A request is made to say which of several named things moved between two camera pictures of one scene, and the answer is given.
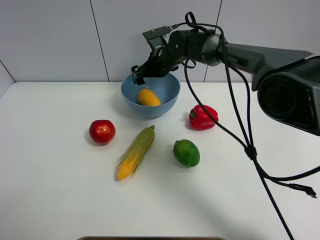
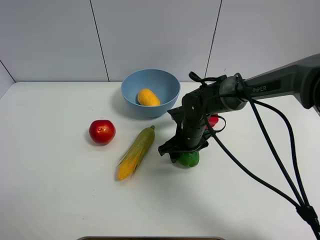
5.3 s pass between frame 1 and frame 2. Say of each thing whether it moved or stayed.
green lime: stayed
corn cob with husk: stayed
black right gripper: moved
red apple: stayed
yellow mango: stayed
